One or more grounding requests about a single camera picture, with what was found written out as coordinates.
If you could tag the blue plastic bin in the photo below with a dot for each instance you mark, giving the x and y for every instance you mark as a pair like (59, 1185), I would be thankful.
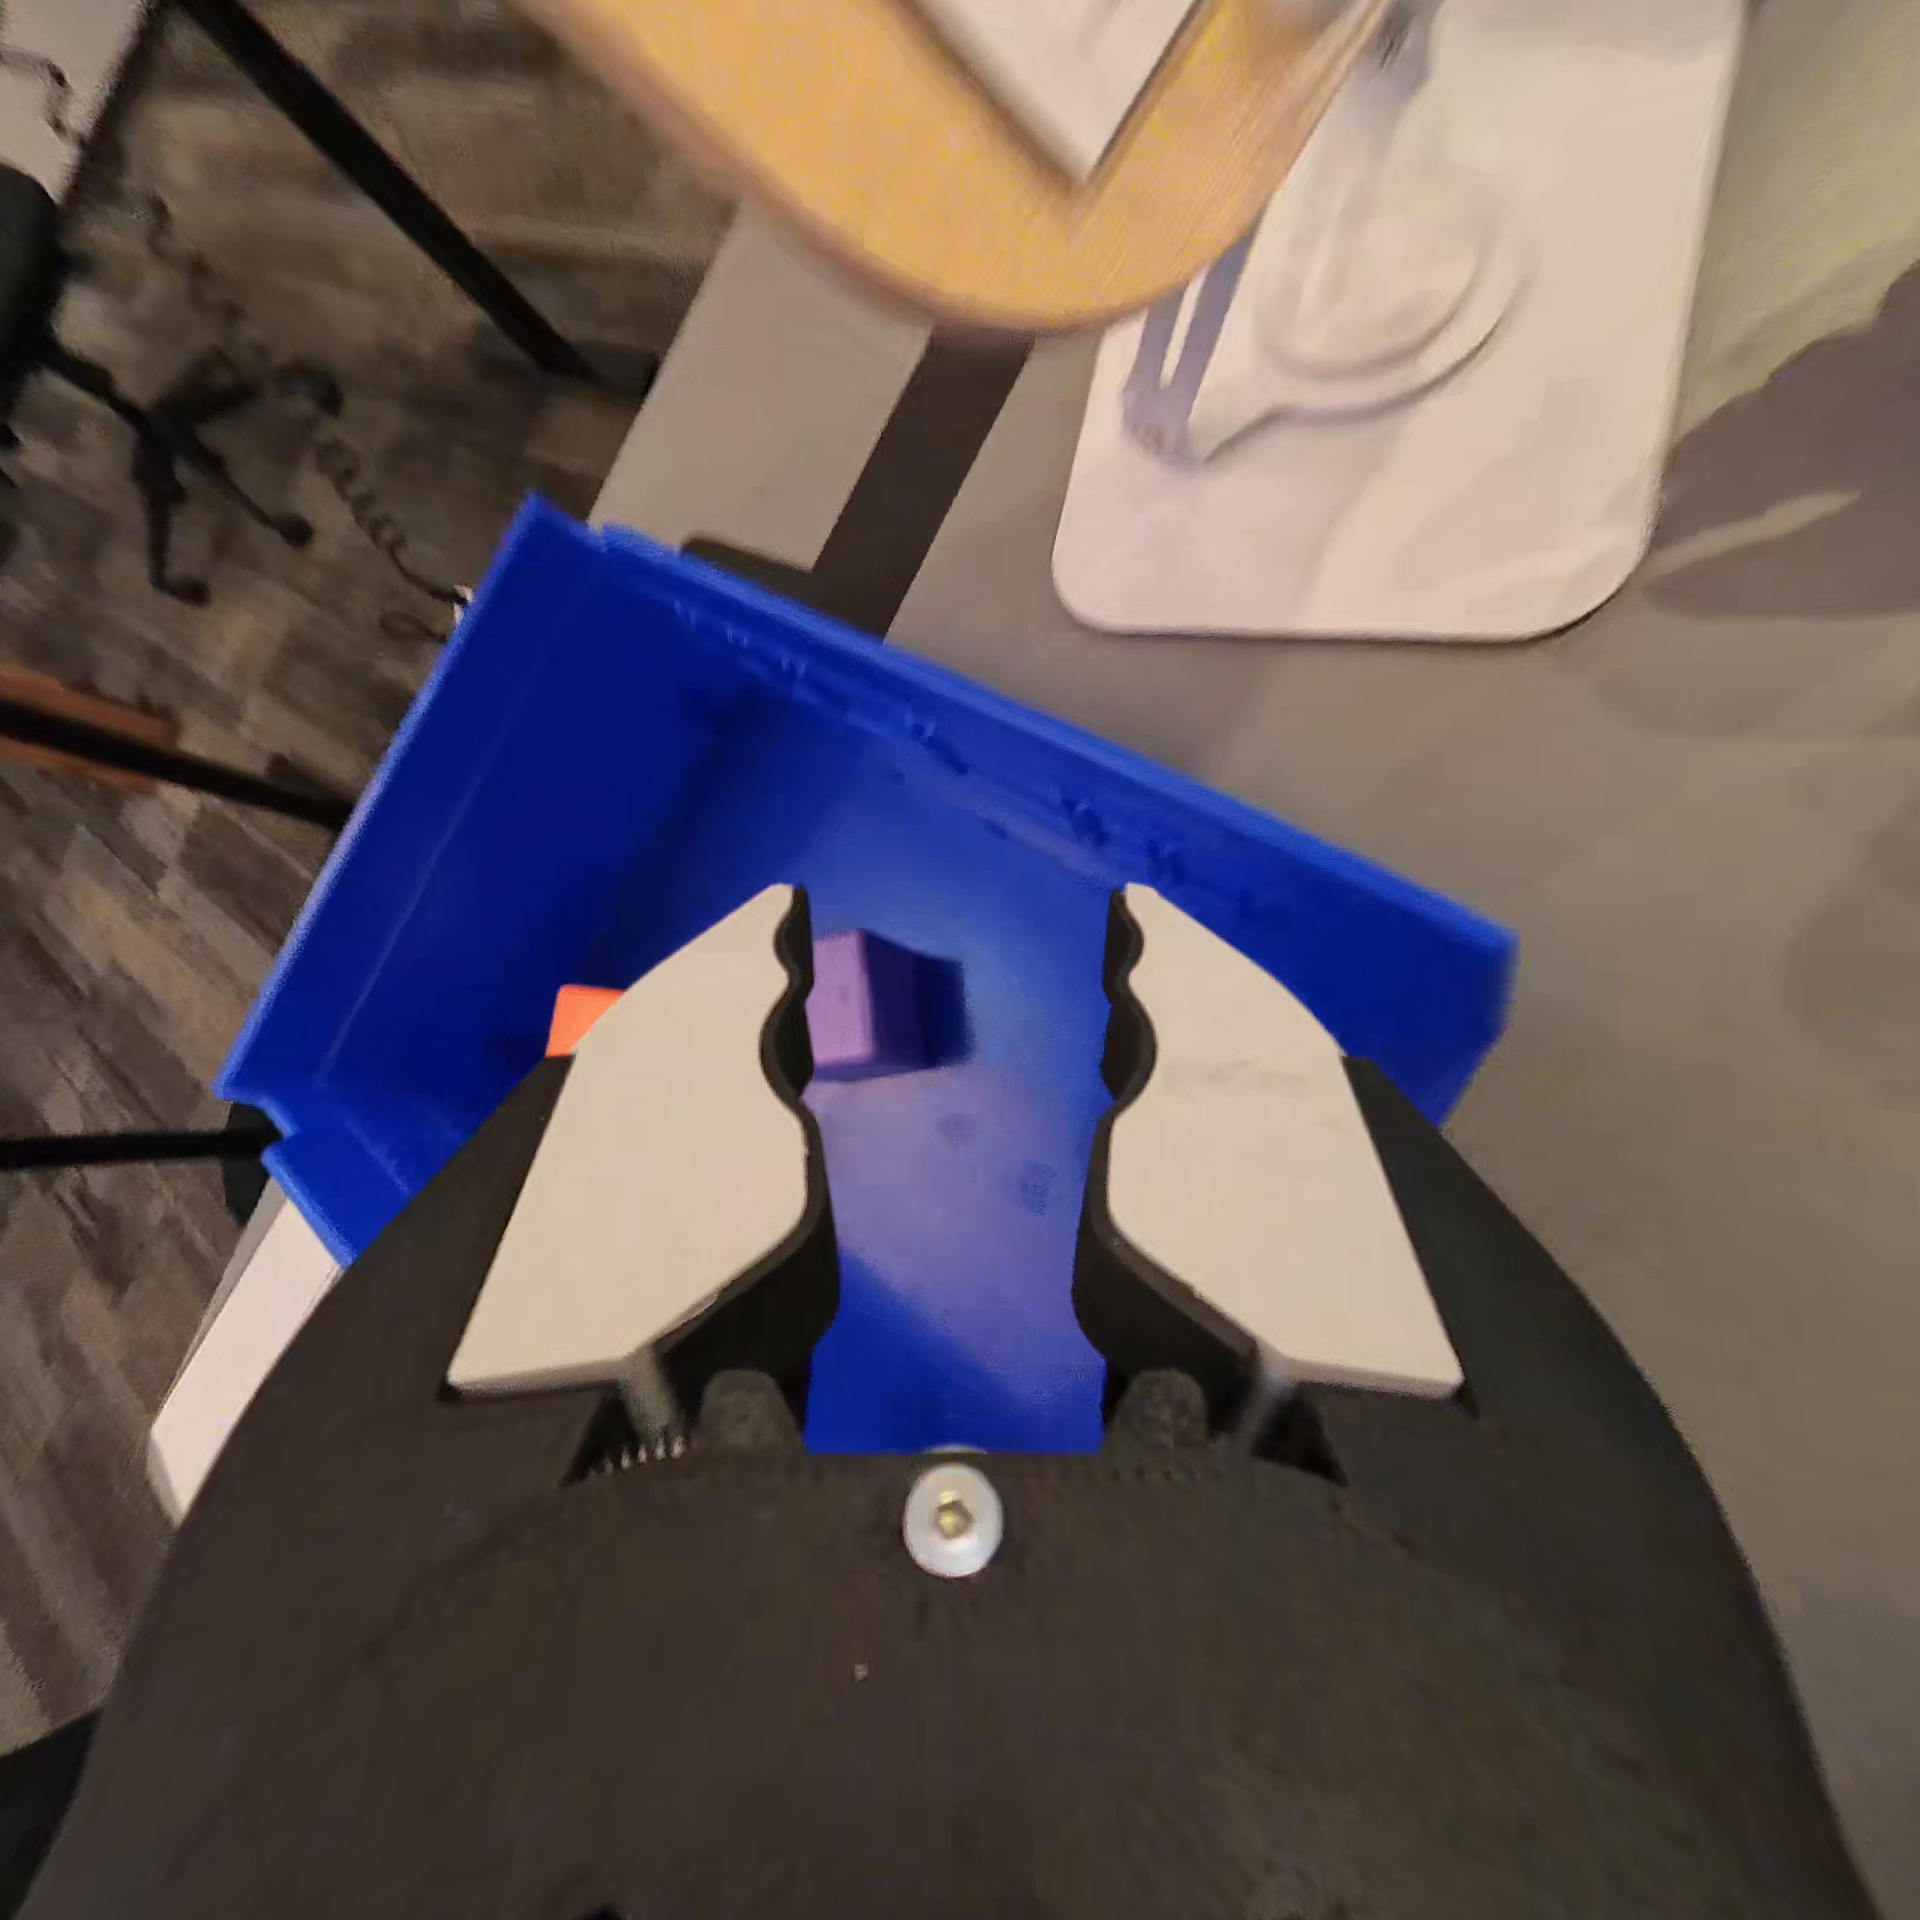
(600, 839)

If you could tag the orange cube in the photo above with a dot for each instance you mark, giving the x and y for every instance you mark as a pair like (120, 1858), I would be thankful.
(578, 1019)

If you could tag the black swivel chair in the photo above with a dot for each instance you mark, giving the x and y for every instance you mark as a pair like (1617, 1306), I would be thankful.
(166, 435)

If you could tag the wooden post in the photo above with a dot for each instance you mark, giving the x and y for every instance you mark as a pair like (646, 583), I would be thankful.
(75, 721)

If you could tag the purple cube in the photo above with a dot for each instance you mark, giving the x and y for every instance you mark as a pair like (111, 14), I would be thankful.
(878, 998)

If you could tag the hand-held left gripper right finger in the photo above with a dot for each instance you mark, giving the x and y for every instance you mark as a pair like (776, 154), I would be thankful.
(1259, 1185)

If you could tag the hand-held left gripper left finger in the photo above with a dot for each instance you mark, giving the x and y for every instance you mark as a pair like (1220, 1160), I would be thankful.
(662, 1185)

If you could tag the grey desk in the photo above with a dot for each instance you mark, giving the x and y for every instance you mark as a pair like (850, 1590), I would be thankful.
(1651, 974)

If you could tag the black table leg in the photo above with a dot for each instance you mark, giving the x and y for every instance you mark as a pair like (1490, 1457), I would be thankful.
(136, 1147)
(194, 774)
(404, 201)

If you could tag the white stand with wooden board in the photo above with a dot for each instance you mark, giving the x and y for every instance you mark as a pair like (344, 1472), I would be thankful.
(1425, 451)

